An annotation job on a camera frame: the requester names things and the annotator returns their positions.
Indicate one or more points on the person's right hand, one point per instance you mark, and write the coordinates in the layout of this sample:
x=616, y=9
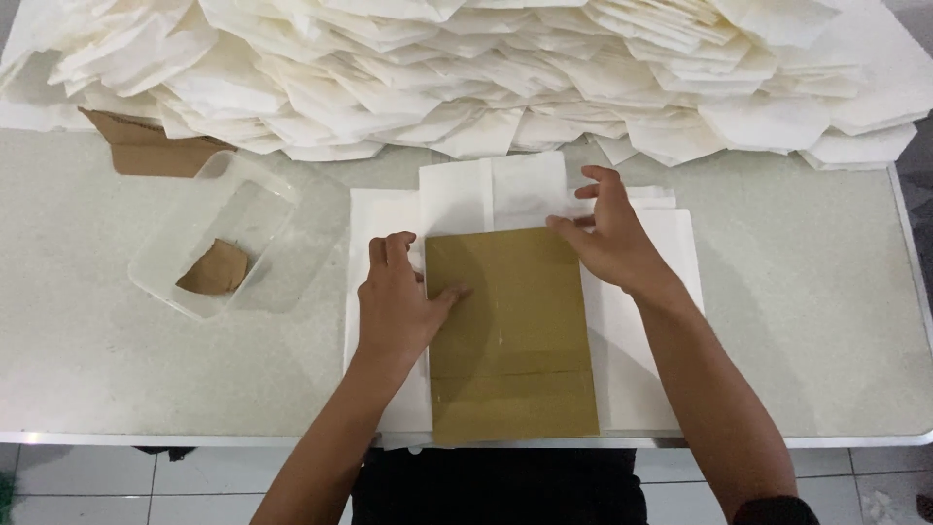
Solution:
x=619, y=244

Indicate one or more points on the person's left hand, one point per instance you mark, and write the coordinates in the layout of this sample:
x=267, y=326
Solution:
x=390, y=313

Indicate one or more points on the olive brown cardboard template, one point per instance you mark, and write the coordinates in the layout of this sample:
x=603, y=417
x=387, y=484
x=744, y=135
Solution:
x=510, y=343

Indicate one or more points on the white paper sheet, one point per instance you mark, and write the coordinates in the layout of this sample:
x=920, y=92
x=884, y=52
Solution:
x=474, y=193

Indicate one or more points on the stack of flat white papers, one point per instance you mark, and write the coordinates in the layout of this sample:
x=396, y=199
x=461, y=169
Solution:
x=641, y=350

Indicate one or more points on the small brown cardboard scrap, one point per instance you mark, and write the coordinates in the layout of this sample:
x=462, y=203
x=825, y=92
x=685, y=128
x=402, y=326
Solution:
x=215, y=271

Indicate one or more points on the clear plastic container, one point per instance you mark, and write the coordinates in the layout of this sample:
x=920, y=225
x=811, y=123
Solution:
x=240, y=204

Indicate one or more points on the person's black clothing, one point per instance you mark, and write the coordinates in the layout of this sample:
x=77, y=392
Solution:
x=503, y=488

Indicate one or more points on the pile of folded white bags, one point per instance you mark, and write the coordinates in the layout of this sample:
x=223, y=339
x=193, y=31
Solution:
x=466, y=65

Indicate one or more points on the black cloth under table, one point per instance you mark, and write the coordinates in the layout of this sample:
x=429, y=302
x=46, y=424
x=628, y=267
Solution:
x=167, y=452

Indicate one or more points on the brown cardboard piece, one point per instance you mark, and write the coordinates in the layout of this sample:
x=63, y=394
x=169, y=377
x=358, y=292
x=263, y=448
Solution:
x=146, y=149

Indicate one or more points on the person's black sleeve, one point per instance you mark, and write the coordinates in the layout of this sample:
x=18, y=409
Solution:
x=776, y=512

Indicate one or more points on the crumpled white paper scrap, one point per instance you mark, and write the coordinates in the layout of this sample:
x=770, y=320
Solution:
x=878, y=509

